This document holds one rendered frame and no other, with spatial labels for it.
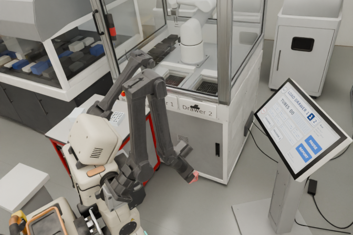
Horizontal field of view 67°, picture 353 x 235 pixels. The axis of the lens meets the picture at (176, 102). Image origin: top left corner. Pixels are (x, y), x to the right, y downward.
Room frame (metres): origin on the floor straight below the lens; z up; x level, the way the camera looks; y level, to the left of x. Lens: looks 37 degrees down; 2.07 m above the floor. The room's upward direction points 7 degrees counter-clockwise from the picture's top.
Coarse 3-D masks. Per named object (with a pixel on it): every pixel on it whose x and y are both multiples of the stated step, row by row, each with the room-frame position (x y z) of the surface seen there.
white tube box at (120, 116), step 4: (116, 112) 1.70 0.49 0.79; (120, 112) 1.69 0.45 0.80; (112, 116) 1.65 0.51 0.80; (116, 116) 1.64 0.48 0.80; (120, 116) 1.64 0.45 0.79; (124, 116) 1.67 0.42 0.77; (112, 120) 1.60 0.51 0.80; (116, 120) 1.59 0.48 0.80; (120, 120) 1.61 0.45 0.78; (112, 124) 1.58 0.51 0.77; (116, 124) 1.57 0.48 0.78
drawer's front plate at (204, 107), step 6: (180, 102) 1.59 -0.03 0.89; (186, 102) 1.56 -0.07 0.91; (192, 102) 1.53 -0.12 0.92; (198, 102) 1.52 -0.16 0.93; (180, 108) 1.59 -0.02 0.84; (186, 108) 1.56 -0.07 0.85; (192, 108) 1.54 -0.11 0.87; (204, 108) 1.48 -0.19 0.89; (210, 108) 1.46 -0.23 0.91; (204, 114) 1.49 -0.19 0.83; (210, 114) 1.46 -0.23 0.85
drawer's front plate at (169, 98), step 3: (168, 96) 1.64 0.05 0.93; (171, 96) 1.64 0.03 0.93; (174, 96) 1.63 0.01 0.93; (147, 99) 1.75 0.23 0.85; (165, 99) 1.66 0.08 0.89; (168, 99) 1.64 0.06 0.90; (171, 99) 1.63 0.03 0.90; (174, 99) 1.61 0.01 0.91; (165, 102) 1.66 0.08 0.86; (168, 102) 1.65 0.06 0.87; (174, 102) 1.62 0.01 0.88; (177, 102) 1.62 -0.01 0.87; (168, 105) 1.65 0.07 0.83; (174, 105) 1.62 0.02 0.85; (177, 105) 1.62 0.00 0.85; (174, 108) 1.62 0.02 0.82; (177, 108) 1.61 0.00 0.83
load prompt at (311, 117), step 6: (288, 90) 1.22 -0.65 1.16; (288, 96) 1.18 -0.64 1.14; (294, 96) 1.15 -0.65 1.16; (294, 102) 1.12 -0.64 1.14; (300, 102) 1.09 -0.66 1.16; (300, 108) 1.06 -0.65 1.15; (306, 108) 1.04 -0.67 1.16; (306, 114) 1.01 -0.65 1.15; (312, 114) 0.98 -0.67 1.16; (312, 120) 0.96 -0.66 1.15; (318, 120) 0.93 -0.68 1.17
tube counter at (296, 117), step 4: (292, 108) 1.10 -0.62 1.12; (288, 112) 1.10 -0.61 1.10; (292, 112) 1.08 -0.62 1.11; (296, 112) 1.06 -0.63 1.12; (292, 116) 1.06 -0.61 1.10; (296, 116) 1.04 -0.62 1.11; (300, 116) 1.02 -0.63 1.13; (296, 120) 1.02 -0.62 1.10; (300, 120) 1.00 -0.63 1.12; (300, 124) 0.98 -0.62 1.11; (304, 124) 0.97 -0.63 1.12; (300, 128) 0.97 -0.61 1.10; (304, 128) 0.95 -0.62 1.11; (308, 128) 0.94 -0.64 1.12; (304, 132) 0.93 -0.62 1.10
